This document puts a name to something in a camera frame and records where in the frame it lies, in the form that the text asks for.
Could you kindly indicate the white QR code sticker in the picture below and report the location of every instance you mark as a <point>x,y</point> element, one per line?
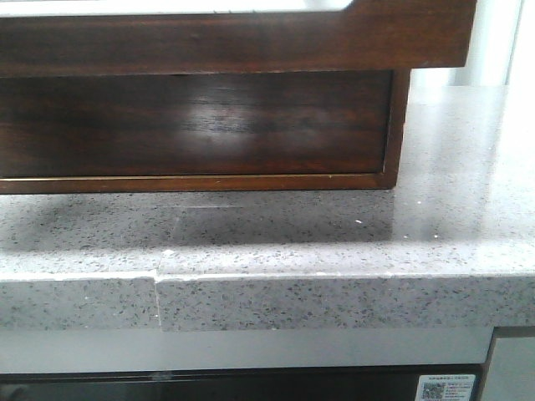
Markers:
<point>449,387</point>

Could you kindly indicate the black built-in oven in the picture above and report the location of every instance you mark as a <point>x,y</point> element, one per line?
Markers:
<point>319,383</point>

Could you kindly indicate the dark wooden drawer cabinet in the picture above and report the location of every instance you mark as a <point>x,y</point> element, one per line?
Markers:
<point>397,133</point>

